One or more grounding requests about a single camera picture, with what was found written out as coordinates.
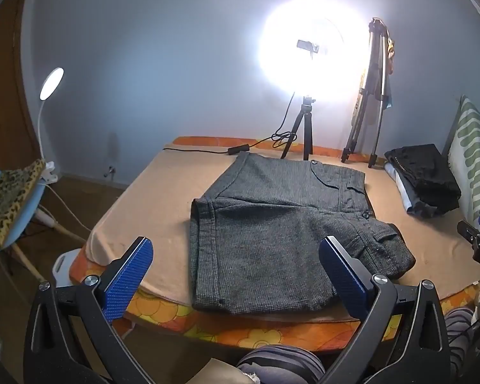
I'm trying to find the black folded garment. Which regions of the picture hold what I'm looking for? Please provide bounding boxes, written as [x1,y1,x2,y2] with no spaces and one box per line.
[385,144,462,213]

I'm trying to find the grey tweed pants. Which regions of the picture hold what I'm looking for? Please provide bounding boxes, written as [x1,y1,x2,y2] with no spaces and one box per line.
[190,151,417,316]

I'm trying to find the dark grey folded garment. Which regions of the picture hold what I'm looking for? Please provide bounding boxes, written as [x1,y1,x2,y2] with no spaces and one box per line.
[406,198,451,219]

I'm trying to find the phone clamp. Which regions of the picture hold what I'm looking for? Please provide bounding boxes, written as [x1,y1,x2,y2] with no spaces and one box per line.
[297,39,320,59]

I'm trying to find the colourful hanging cloth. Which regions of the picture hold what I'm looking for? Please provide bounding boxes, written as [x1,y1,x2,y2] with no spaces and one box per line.
[351,28,396,129]

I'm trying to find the green striped cushion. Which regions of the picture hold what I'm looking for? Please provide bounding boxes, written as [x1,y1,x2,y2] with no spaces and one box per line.
[444,95,480,241]

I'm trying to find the person's right leg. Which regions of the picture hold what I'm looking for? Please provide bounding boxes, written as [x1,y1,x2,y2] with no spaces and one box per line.
[444,307,476,377]

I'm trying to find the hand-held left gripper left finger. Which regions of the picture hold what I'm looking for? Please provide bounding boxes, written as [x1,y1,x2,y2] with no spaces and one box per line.
[24,237,155,384]

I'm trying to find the wooden door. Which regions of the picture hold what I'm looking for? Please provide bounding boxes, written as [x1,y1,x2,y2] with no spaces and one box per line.
[0,20,41,161]

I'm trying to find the tall silver tripod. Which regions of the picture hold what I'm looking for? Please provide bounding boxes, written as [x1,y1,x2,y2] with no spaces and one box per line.
[341,18,388,169]

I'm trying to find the person's leg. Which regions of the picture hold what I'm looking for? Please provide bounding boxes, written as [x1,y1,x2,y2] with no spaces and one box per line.
[236,344,326,384]
[444,307,476,377]

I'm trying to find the light blue folded garment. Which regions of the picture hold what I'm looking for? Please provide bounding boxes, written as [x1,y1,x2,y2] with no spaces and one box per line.
[384,160,425,212]

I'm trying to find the small black tripod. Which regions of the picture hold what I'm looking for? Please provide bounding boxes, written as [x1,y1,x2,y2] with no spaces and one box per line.
[280,95,317,161]

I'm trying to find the beige blanket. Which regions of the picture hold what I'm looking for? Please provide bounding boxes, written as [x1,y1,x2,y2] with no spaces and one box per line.
[86,143,480,323]

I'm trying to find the black cable with controller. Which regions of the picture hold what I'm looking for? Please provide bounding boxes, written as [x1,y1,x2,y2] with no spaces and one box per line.
[162,92,300,156]

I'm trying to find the white clamp desk lamp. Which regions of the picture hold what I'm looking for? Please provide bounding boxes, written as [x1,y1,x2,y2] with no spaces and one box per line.
[38,67,65,182]

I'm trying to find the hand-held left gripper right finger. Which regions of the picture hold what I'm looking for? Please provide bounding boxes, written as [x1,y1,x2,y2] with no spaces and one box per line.
[318,236,452,384]

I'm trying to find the person's left leg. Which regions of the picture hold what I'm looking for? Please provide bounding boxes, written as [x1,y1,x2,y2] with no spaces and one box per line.
[236,344,326,384]

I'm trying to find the bright ring light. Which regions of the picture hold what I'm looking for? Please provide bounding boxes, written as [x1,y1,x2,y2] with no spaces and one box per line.
[258,0,371,99]

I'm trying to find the leopard print cushion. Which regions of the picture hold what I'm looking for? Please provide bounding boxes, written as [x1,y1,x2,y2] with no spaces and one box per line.
[0,159,46,249]

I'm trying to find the white plastic object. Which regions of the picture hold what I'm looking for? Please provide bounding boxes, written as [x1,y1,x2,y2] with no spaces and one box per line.
[52,248,83,289]

